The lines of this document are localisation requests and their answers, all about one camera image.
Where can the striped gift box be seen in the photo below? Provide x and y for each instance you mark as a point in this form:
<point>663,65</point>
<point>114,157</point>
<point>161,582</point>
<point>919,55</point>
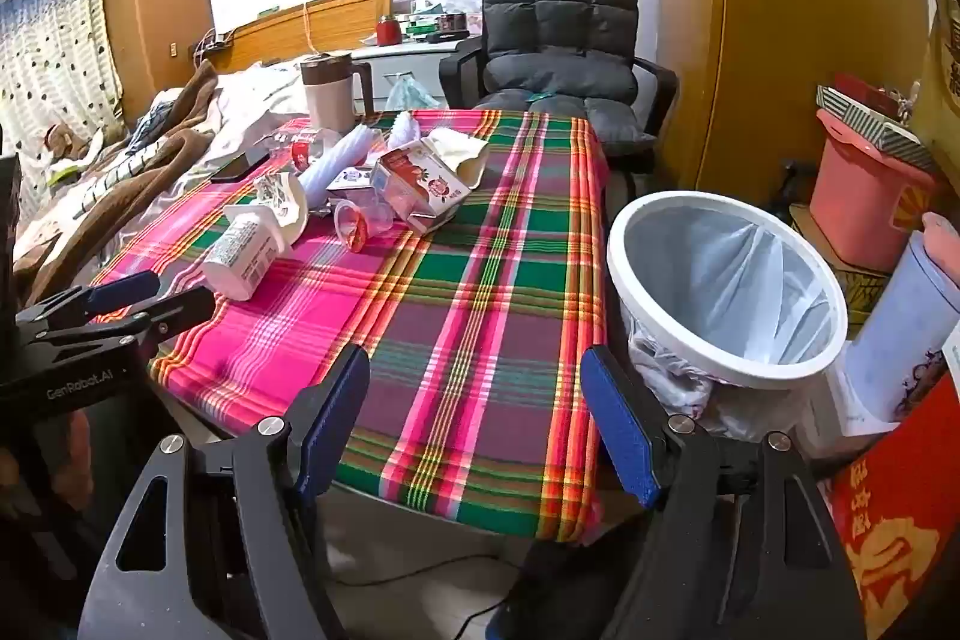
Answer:
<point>862,119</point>

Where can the translucent bin liner bag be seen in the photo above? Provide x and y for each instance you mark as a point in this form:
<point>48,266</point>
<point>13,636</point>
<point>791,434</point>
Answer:
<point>720,280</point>

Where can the white foam fruit net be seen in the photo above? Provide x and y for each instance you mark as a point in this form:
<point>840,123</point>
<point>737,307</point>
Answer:
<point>403,130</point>

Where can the brown fleece blanket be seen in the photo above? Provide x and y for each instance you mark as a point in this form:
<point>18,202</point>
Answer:
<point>187,108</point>

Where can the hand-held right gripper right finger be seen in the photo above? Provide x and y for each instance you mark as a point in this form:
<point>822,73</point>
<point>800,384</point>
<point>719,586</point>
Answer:
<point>622,430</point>

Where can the white round waste bin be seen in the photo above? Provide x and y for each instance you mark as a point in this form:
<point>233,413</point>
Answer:
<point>750,374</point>

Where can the grey cushioned armchair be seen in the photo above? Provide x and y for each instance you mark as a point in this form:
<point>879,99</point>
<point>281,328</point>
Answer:
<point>559,18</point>

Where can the white box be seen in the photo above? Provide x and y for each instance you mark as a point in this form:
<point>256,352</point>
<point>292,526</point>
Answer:
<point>855,400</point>

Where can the small green packet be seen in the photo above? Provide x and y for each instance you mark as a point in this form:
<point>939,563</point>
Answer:
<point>541,98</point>

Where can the clear bottle red cap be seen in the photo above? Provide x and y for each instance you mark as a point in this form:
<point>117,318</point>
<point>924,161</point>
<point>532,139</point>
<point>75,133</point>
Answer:
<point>300,149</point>

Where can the translucent plastic bag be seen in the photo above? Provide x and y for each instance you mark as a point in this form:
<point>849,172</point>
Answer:
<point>409,94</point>

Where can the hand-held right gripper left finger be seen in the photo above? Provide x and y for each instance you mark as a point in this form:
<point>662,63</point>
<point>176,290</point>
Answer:
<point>334,422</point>

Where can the large wooden wardrobe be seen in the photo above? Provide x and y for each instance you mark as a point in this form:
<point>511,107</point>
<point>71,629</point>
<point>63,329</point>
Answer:
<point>787,10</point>

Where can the wooden bed headboard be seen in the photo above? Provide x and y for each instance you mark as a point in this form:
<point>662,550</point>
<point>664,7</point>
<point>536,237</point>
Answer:
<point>330,21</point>

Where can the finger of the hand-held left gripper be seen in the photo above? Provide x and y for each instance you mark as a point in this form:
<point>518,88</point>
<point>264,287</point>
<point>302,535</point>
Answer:
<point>124,293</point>
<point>180,306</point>

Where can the dark bag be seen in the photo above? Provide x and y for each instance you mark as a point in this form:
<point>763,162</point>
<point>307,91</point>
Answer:
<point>791,186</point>

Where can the light blue canister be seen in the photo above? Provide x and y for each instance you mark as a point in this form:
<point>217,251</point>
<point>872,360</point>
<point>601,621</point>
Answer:
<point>907,325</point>

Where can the brown and white pitcher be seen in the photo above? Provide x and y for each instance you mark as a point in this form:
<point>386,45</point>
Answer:
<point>326,100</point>

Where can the striped white cloth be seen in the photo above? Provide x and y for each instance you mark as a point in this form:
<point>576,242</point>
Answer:
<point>112,179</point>

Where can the pink green plaid tablecloth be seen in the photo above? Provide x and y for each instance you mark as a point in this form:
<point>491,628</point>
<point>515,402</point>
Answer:
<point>480,340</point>

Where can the yellow patterned box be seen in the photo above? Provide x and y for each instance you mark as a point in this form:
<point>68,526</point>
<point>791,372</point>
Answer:
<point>855,287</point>

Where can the pink plastic bucket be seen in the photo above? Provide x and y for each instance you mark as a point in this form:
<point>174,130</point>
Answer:
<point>862,197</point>

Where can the white paper bag green arrows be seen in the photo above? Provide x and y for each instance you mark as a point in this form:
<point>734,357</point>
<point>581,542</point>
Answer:
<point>461,149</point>

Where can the white bedside cabinet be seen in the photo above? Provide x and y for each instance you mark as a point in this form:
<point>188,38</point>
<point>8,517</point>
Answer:
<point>420,66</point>

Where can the white yogurt cup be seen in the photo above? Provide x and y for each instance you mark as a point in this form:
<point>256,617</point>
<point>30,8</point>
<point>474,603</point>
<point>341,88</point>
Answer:
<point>240,254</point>

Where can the printed wrapper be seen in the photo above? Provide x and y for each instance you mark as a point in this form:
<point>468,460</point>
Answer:
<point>274,190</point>

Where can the blue white patterned curtain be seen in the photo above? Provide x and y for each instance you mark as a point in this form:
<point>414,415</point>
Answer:
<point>52,55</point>

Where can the small blue white carton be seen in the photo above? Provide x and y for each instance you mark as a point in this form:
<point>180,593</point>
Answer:
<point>349,179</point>

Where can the blue checked cloth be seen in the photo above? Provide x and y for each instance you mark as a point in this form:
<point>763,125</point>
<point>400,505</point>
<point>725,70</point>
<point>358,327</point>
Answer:
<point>150,126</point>

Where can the red jar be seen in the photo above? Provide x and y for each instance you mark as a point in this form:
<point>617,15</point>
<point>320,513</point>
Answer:
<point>388,31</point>

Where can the person's left hand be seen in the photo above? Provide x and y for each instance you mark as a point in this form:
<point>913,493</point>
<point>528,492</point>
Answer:
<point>56,460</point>

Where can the clear plastic cup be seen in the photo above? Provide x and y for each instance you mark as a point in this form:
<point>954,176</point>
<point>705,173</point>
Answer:
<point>360,220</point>

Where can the black power strip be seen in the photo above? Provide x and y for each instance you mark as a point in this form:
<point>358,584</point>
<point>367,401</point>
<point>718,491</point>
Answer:
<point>214,42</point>

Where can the red white milk carton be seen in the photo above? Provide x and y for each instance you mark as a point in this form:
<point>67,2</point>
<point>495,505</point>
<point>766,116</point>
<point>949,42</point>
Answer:
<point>424,186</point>

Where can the black smartphone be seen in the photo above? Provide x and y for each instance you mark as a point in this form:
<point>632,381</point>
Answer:
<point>238,166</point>

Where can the red gold printed bag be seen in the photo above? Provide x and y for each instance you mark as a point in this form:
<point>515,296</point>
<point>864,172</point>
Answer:
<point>892,535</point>

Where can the green flat box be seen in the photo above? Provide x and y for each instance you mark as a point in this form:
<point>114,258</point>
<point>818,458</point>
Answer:
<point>424,20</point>

